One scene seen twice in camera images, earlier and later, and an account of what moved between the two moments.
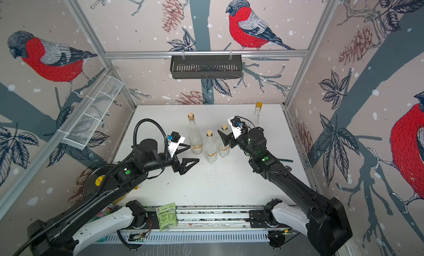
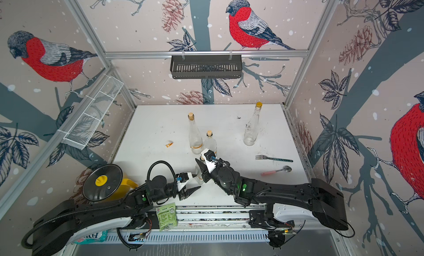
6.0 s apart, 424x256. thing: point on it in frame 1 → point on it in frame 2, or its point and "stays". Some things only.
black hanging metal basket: (206, 68) stays
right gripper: (231, 138) → (205, 170)
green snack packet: (167, 216) stays
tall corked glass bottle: (195, 136) stays
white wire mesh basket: (81, 132) stays
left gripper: (181, 168) → (187, 193)
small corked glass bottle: (210, 147) stays
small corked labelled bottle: (223, 150) → (198, 172)
